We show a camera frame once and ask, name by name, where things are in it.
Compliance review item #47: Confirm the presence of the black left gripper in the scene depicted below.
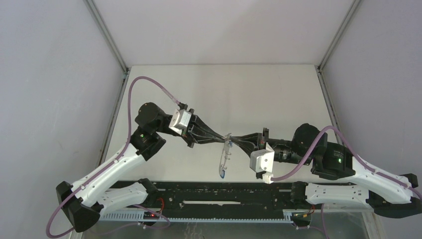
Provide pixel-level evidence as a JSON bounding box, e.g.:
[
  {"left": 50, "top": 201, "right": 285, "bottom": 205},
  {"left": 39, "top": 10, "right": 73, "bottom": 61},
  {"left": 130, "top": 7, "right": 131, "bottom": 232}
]
[{"left": 155, "top": 109, "right": 225, "bottom": 148}]

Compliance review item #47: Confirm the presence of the blue key tag with key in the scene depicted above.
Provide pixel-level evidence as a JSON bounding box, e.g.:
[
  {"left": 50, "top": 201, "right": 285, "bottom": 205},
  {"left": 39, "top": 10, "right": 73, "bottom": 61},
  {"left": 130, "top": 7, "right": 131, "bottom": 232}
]
[{"left": 219, "top": 169, "right": 226, "bottom": 179}]

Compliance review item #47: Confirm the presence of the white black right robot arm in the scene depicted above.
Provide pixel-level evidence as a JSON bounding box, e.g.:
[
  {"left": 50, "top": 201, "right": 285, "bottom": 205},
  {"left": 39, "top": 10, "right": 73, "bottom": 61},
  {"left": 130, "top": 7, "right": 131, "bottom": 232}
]
[{"left": 230, "top": 123, "right": 422, "bottom": 219}]

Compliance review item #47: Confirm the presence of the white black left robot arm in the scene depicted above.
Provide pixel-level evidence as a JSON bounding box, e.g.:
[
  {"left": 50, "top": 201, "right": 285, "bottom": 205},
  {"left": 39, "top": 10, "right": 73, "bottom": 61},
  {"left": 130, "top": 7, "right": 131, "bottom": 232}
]
[{"left": 56, "top": 102, "right": 229, "bottom": 233}]

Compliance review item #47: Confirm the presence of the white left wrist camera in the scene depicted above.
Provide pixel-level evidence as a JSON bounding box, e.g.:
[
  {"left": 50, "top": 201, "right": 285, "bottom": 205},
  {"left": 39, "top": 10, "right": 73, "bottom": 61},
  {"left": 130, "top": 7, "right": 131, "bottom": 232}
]
[{"left": 169, "top": 109, "right": 192, "bottom": 135}]

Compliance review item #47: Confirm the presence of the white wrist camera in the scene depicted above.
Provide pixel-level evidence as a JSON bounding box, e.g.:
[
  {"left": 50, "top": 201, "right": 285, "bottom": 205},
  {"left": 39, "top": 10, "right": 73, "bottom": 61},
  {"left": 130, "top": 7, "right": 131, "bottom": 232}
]
[
  {"left": 249, "top": 143, "right": 275, "bottom": 184},
  {"left": 169, "top": 109, "right": 192, "bottom": 135}
]

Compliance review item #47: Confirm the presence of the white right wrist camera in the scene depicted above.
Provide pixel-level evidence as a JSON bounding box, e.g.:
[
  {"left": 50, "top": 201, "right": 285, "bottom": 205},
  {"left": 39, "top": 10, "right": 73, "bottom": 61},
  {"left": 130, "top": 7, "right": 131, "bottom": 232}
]
[{"left": 249, "top": 143, "right": 275, "bottom": 184}]

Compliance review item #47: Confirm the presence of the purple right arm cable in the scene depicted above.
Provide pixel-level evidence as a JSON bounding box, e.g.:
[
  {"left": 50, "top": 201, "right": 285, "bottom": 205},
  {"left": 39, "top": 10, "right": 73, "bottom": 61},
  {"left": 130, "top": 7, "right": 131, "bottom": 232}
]
[{"left": 271, "top": 125, "right": 422, "bottom": 200}]

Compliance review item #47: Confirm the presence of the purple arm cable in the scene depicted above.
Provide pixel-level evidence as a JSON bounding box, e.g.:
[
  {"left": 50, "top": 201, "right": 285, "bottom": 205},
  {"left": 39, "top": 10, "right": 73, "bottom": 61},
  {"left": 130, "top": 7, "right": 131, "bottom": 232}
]
[
  {"left": 45, "top": 76, "right": 182, "bottom": 239},
  {"left": 271, "top": 125, "right": 422, "bottom": 200}
]

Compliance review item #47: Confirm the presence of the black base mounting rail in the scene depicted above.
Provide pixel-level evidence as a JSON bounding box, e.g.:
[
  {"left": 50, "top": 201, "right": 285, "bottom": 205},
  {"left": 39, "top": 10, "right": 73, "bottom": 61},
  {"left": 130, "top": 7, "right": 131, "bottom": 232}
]
[{"left": 112, "top": 180, "right": 324, "bottom": 222}]

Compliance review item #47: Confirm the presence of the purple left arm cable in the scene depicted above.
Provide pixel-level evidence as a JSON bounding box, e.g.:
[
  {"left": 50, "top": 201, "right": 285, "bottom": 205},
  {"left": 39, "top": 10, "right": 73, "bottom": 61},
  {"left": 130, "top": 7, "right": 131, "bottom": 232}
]
[{"left": 45, "top": 76, "right": 182, "bottom": 239}]

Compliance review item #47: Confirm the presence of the aluminium frame rail right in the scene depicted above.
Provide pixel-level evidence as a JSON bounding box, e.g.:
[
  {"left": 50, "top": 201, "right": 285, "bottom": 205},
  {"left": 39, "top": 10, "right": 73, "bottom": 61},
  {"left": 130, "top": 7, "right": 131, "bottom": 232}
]
[{"left": 315, "top": 0, "right": 364, "bottom": 131}]

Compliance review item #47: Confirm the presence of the aluminium frame rail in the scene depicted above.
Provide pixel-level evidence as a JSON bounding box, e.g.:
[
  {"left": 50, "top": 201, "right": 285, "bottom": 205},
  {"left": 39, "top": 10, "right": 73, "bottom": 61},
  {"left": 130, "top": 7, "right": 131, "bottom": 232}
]
[
  {"left": 315, "top": 0, "right": 364, "bottom": 131},
  {"left": 84, "top": 0, "right": 129, "bottom": 165}
]

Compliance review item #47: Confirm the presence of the aluminium frame rail left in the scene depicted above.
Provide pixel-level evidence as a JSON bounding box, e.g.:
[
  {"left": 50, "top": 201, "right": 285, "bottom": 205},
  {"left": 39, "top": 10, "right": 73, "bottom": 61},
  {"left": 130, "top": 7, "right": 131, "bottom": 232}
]
[{"left": 84, "top": 0, "right": 129, "bottom": 165}]

